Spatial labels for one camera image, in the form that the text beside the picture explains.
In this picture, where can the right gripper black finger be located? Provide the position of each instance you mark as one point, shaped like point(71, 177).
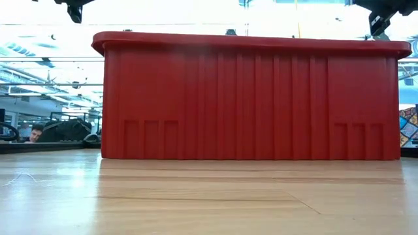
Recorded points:
point(378, 23)

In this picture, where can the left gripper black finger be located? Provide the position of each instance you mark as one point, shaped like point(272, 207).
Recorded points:
point(75, 13)

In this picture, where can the red plastic bin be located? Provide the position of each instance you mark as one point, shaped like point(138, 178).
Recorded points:
point(245, 98)

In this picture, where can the black metal railing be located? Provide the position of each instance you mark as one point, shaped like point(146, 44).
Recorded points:
point(65, 113)

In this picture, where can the colourful patterned cloth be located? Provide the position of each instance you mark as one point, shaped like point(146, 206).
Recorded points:
point(409, 127)

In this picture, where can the black bag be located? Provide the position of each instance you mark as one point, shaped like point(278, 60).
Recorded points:
point(72, 130)

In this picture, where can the person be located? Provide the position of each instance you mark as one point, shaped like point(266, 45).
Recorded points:
point(35, 133)

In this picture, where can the black aluminium table frame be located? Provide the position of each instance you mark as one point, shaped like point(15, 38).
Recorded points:
point(49, 147)

